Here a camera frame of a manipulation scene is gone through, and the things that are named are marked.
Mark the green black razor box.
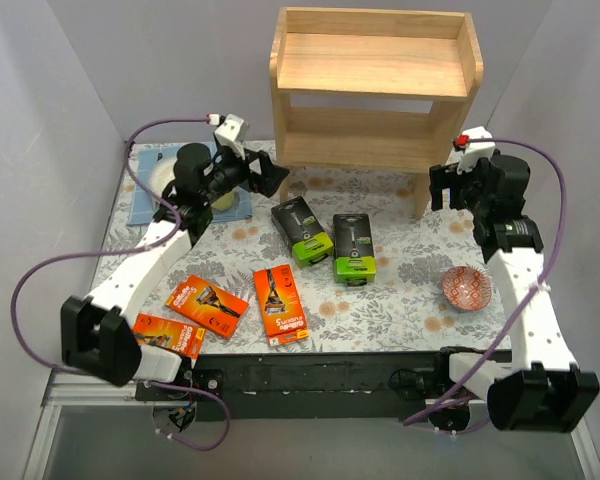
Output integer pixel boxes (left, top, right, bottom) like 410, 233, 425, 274
333, 213, 377, 287
271, 197, 334, 268

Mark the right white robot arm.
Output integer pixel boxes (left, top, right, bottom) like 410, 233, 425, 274
429, 153, 600, 433

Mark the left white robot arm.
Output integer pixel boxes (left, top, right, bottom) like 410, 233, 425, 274
60, 143, 289, 400

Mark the wooden two-tier shelf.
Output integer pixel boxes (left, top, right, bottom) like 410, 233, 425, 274
269, 7, 484, 219

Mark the yellow mug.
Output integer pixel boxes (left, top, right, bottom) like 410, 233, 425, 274
212, 189, 240, 212

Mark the white plate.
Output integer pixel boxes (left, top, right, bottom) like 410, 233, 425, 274
148, 156, 177, 198

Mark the blue checkered cloth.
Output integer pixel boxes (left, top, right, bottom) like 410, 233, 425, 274
127, 144, 253, 226

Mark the red patterned bowl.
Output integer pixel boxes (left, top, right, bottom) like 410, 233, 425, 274
441, 266, 493, 312

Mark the floral tablecloth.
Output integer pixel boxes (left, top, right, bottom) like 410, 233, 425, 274
142, 168, 506, 354

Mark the left orange razor box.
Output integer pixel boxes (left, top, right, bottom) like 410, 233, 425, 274
165, 275, 249, 339

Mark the orange razor box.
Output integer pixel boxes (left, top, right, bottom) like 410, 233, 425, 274
165, 275, 249, 339
253, 264, 309, 347
132, 314, 207, 360

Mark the middle orange razor box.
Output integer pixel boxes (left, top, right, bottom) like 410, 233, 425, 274
253, 264, 309, 347

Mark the front orange razor box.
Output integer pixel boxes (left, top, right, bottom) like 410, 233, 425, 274
132, 314, 207, 360

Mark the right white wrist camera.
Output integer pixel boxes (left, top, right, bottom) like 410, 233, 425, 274
453, 126, 496, 175

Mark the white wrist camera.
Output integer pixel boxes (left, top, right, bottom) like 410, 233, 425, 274
207, 113, 249, 159
453, 126, 496, 175

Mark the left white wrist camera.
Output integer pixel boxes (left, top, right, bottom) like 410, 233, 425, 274
207, 113, 249, 159

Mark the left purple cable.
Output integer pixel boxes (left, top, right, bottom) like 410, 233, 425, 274
10, 114, 231, 452

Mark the purple cable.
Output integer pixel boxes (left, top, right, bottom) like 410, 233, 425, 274
402, 137, 569, 435
10, 114, 231, 452

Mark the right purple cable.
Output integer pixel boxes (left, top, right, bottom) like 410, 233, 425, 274
402, 137, 569, 435

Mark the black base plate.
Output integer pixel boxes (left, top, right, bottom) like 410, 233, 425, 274
134, 349, 514, 424

